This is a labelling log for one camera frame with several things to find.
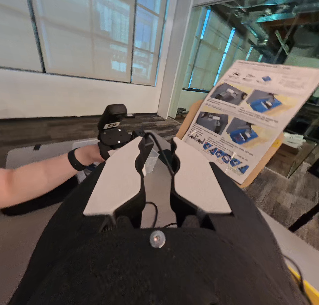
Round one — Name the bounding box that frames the black usb hub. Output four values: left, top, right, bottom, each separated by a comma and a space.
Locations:
132, 130, 154, 150

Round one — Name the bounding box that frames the yellow plastic bin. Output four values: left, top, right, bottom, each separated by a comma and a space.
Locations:
287, 265, 319, 305

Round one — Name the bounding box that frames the white foam box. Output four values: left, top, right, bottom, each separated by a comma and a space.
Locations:
283, 132, 307, 149

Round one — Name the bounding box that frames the clear plastic bin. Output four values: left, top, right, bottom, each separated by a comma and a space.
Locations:
75, 148, 160, 184

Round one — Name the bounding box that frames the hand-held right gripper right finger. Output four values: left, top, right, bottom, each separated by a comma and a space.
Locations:
171, 137, 233, 228

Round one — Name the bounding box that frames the printed instruction sheet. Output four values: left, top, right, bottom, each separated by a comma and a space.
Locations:
182, 60, 319, 185

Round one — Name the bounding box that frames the black metal shelf rack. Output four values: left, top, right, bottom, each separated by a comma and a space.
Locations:
284, 103, 319, 142

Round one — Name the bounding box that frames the person's left hand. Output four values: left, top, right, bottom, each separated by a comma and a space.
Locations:
75, 145, 106, 166

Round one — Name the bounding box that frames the large glass window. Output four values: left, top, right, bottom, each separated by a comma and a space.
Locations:
0, 0, 170, 87

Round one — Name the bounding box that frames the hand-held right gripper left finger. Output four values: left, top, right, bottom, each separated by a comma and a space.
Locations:
83, 136, 146, 228

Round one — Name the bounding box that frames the gold-plug black usb cable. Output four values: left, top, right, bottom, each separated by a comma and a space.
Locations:
145, 133, 178, 229

